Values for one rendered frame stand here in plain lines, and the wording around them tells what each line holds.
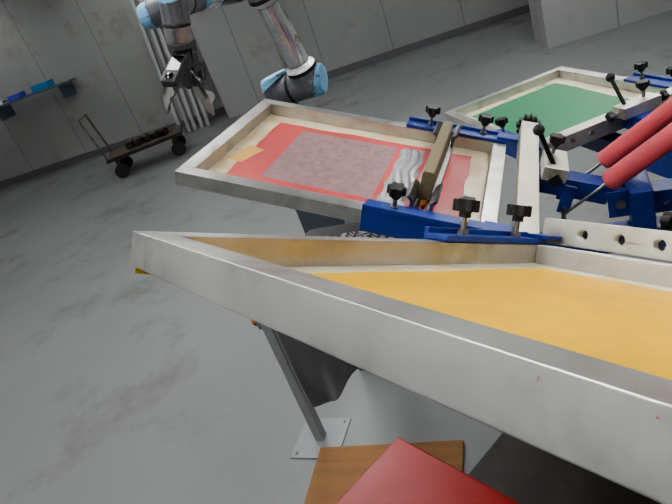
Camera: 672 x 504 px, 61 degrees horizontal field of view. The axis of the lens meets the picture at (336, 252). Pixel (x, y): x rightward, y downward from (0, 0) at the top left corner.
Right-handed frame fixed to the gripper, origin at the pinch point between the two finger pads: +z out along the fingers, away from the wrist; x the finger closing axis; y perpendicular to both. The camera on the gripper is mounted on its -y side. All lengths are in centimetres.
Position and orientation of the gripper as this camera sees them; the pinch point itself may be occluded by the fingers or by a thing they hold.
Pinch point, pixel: (189, 115)
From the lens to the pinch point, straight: 175.1
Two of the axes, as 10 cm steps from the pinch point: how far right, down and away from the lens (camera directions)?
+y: 2.9, -5.2, 8.0
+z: 0.4, 8.4, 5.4
